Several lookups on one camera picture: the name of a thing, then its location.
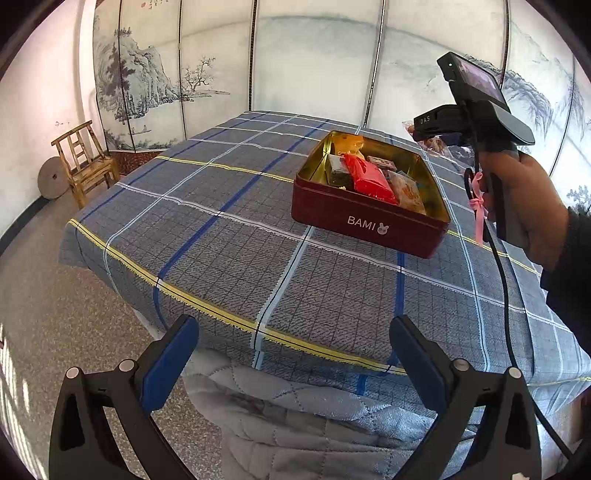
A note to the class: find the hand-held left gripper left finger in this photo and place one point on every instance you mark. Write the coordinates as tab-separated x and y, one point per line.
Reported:
166	369

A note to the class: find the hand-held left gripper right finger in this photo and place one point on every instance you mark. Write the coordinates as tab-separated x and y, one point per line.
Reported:
418	364

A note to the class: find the clear peanut snack bag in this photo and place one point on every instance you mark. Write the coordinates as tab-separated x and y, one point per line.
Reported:
408	194
429	143

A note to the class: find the small brown cake packet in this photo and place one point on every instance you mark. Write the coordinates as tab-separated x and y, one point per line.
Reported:
382	162

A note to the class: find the orange snack packet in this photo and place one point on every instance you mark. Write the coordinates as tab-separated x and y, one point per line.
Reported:
348	144

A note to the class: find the red snack packet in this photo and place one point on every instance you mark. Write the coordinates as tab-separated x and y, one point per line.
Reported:
369	180

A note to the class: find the red tin box gold inside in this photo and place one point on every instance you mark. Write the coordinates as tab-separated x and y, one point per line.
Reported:
369	226

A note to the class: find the dark clear snack packet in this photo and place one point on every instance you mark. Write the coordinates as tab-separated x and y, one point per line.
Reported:
339	173

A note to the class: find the person's right hand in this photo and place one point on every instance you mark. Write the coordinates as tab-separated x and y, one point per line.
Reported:
531	203

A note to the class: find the ink landscape folding screen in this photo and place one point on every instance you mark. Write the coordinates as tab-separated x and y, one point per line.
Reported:
314	60

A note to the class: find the light wooden chair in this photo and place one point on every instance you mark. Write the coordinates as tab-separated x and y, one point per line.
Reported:
92	173

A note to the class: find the round stone disc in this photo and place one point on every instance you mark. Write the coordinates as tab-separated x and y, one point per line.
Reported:
51	177

